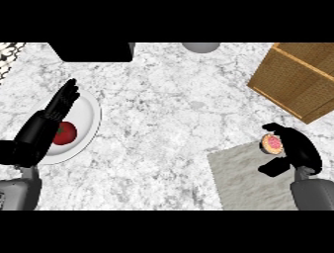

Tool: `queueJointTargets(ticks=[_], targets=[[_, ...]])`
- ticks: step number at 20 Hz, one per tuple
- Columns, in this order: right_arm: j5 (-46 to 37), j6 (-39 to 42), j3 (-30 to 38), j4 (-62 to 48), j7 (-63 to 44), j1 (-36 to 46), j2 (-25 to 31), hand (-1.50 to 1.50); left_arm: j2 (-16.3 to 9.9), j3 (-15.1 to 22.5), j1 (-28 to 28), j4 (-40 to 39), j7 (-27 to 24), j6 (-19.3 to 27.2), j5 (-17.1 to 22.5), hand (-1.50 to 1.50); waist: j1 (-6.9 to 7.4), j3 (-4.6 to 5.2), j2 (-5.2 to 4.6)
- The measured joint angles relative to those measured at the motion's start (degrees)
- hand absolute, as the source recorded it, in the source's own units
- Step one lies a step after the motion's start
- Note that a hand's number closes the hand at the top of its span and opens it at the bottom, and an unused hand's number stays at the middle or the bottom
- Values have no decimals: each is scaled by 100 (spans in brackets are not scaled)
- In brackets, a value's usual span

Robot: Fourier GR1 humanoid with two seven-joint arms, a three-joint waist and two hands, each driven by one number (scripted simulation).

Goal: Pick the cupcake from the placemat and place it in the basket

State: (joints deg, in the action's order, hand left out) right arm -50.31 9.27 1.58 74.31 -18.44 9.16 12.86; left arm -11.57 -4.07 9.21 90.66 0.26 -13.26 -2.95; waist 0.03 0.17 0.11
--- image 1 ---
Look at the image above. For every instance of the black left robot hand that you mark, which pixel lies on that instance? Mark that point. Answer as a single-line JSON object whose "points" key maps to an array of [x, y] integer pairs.
{"points": [[35, 138]]}

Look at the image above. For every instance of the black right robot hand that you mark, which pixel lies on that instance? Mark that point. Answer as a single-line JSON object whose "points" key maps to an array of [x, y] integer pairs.
{"points": [[300, 148]]}

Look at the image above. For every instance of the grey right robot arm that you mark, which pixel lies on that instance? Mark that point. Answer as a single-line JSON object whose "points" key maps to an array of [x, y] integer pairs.
{"points": [[319, 192]]}

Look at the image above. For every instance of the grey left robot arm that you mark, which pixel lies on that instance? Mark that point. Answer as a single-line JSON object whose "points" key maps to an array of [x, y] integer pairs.
{"points": [[13, 192]]}

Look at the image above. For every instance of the grey placemat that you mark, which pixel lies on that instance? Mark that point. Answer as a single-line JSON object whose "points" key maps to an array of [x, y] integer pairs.
{"points": [[251, 178]]}

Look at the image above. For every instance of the red tomato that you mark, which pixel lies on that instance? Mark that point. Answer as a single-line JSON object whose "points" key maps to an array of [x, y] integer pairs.
{"points": [[66, 133]]}

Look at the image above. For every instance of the white plate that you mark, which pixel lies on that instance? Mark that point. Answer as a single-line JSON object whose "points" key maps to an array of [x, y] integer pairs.
{"points": [[78, 126]]}

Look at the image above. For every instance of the black appliance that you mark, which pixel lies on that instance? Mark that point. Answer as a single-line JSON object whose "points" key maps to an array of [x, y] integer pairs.
{"points": [[93, 51]]}

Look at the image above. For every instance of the grey round object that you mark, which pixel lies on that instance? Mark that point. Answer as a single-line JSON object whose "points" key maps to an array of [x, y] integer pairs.
{"points": [[201, 47]]}

